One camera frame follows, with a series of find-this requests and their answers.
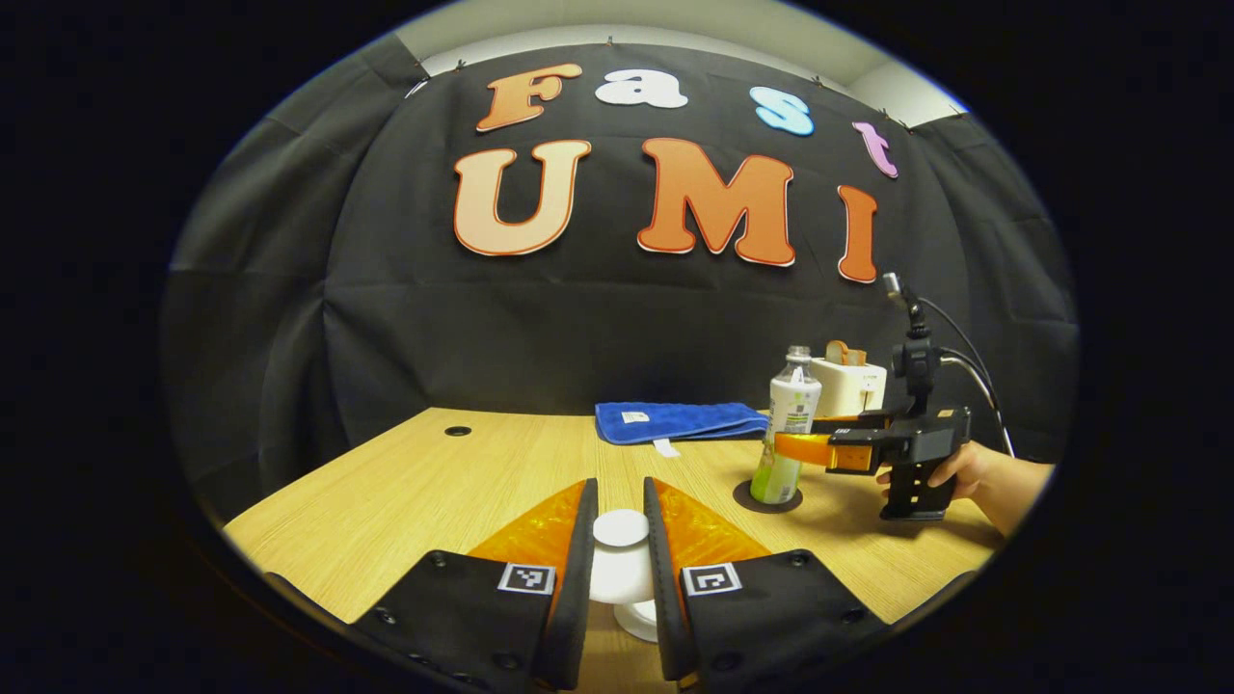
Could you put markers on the dark round coaster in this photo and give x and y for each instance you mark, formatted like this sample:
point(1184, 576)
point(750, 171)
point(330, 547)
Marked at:
point(747, 501)

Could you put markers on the clear water bottle green label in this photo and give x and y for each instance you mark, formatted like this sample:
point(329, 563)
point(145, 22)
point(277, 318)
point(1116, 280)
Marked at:
point(792, 405)

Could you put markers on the brown toast slice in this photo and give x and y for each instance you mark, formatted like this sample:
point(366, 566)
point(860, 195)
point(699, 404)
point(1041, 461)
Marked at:
point(837, 352)

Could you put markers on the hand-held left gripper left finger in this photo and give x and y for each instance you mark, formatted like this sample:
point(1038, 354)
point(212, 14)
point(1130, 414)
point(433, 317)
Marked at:
point(569, 627)

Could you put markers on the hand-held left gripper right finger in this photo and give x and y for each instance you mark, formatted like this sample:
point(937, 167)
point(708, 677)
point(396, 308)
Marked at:
point(670, 627)

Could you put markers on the blue folded cloth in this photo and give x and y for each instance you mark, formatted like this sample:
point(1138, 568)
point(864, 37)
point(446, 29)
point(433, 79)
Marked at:
point(675, 422)

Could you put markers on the white toaster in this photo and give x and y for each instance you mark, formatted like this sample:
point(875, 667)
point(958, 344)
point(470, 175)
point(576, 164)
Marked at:
point(853, 386)

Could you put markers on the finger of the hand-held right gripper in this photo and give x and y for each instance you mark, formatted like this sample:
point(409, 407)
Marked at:
point(819, 450)
point(868, 421)

